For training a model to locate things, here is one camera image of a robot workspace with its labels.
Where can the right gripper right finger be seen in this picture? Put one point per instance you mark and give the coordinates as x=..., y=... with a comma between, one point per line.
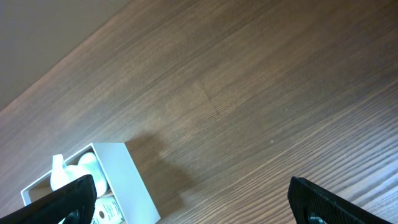
x=311, y=203

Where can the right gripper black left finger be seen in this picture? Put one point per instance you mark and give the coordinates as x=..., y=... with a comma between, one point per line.
x=73, y=203

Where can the dark mouthwash spray bottle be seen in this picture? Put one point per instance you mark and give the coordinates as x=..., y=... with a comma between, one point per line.
x=63, y=174

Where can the white floral lotion tube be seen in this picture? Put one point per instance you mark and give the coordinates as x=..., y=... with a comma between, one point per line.
x=92, y=165

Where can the beige open cardboard box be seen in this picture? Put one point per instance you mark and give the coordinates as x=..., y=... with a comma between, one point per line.
x=124, y=182

